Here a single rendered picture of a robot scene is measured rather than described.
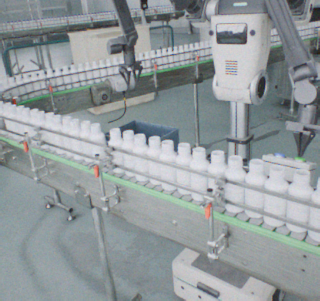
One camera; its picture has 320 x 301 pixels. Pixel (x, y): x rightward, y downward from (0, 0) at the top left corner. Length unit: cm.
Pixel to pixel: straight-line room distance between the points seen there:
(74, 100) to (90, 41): 253
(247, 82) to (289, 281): 84
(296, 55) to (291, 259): 55
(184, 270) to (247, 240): 97
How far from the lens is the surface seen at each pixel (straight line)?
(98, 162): 121
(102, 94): 269
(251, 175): 97
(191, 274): 195
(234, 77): 157
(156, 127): 191
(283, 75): 515
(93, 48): 523
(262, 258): 105
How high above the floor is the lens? 160
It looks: 22 degrees down
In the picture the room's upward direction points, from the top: 5 degrees counter-clockwise
